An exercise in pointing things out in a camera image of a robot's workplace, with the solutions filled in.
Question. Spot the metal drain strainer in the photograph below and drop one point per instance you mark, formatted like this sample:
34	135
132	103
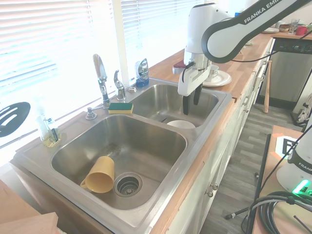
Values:
128	184

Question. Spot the wide white window blind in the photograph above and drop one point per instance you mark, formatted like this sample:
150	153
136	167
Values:
48	36

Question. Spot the clear drinking glass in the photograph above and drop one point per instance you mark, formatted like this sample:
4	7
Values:
293	25

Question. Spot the clear hand soap bottle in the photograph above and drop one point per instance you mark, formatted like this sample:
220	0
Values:
49	136

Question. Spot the white plate stack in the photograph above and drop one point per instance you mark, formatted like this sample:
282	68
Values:
270	30

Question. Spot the stainless steel double sink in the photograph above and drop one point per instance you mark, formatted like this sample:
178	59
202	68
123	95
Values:
195	146

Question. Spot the white patterned bag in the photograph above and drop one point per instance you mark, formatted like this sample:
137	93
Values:
302	114

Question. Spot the white kitchen cabinets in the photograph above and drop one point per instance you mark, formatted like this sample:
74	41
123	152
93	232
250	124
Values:
219	170

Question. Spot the narrow white window blind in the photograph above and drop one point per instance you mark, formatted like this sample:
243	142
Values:
158	24

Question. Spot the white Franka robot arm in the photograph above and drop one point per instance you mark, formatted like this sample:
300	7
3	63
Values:
219	36

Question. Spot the white window frame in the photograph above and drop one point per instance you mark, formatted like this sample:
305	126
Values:
120	36

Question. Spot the red and white container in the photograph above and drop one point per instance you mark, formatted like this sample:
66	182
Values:
177	68

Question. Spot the wooden cutting board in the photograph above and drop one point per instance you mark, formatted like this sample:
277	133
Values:
24	214

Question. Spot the white dinner plate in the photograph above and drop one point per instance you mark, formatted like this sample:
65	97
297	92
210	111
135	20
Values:
223	79

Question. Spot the yellow plastic mug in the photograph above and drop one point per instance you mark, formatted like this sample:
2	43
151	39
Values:
101	176

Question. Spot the black and white marker tag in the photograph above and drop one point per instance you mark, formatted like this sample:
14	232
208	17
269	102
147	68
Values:
286	146

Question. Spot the red mug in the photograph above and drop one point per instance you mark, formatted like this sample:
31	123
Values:
301	31

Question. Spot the yellow and green sponge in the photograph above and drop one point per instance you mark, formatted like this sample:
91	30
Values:
120	108

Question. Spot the white teacup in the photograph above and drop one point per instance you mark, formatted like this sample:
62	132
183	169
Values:
214	72

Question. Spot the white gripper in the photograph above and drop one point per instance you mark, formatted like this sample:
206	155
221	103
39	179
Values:
191	80

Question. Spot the blue dish soap bottle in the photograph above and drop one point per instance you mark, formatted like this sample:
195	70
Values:
142	73

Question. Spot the small white bowl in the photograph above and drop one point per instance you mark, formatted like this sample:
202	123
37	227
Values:
284	27

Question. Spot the stainless steel dishwasher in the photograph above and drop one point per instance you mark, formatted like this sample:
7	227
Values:
287	73

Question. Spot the black slotted spatula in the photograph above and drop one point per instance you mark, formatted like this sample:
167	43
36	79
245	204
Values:
13	117

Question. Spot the black metal bar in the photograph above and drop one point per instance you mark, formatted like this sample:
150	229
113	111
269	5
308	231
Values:
263	168

